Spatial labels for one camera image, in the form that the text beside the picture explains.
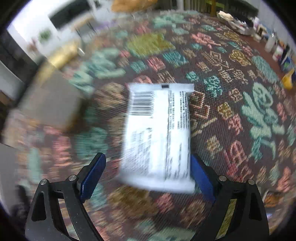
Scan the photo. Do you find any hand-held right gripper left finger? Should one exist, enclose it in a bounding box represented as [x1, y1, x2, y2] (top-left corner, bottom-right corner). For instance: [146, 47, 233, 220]
[24, 152, 107, 241]

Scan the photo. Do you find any row of bottles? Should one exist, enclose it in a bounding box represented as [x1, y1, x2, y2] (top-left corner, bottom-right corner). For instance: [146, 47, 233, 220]
[252, 16, 296, 72]

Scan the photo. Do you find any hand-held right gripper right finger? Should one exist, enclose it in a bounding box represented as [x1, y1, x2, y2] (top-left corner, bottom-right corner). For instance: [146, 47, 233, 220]
[190, 153, 271, 241]

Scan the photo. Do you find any flat screen television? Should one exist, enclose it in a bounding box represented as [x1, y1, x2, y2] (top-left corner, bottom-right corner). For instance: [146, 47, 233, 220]
[48, 0, 92, 29]

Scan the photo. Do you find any yellow container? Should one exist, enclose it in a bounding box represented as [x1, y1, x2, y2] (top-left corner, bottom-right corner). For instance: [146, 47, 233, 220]
[282, 70, 296, 90]

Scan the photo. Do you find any dark glass display cabinet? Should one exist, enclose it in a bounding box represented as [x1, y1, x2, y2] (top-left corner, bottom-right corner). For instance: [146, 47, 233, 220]
[0, 30, 38, 77]

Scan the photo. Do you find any bushy potted plant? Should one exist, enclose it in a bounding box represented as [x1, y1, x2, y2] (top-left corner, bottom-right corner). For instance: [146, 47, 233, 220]
[38, 29, 52, 41]

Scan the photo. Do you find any cardboard box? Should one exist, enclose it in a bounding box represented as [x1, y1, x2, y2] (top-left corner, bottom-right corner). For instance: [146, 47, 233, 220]
[46, 39, 81, 67]

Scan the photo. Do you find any white printed packet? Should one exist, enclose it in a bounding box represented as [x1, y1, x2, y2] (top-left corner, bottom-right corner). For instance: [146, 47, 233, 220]
[118, 82, 196, 194]

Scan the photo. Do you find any basket of small items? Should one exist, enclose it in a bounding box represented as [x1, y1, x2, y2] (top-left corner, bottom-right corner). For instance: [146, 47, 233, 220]
[216, 10, 255, 35]

